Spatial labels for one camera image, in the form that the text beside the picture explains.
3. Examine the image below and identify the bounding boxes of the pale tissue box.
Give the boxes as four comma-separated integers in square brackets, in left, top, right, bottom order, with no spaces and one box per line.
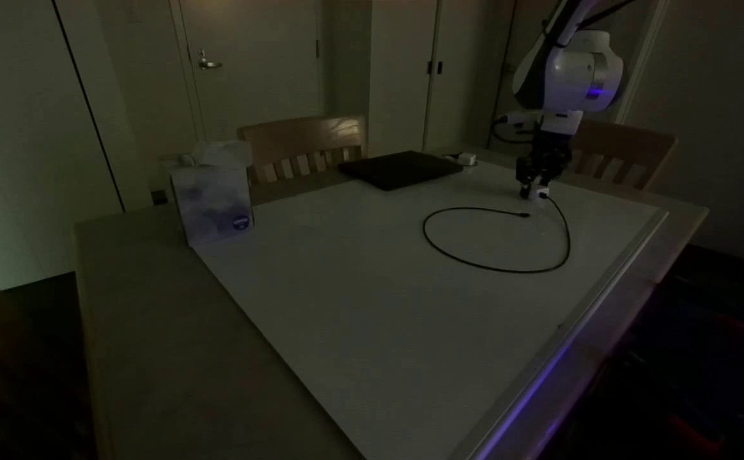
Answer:
[168,138,258,250]

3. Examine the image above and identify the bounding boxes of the white board mat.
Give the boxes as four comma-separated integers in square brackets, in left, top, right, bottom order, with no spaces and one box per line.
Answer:
[189,158,671,460]

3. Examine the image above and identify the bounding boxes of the white double cabinet door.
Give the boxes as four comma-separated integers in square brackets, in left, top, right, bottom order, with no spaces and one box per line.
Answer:
[368,0,514,160]

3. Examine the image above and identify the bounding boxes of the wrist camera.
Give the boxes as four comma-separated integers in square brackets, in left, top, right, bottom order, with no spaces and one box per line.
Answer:
[491,108,537,143]

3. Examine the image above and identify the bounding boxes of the thin black cable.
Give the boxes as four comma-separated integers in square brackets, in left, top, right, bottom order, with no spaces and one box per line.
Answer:
[419,195,574,276]

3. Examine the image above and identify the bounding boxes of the white door with lever handle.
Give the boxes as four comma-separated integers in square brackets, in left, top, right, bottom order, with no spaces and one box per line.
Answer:
[168,0,331,149]

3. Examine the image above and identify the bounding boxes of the wooden slat-back chair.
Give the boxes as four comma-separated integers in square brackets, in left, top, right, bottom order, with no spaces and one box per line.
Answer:
[238,113,368,206]
[567,117,676,191]

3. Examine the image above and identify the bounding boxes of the black laptop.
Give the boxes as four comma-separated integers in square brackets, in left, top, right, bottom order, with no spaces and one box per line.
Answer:
[338,149,466,195]

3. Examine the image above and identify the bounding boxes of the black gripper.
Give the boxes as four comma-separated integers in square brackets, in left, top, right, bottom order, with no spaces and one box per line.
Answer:
[517,133,574,201]

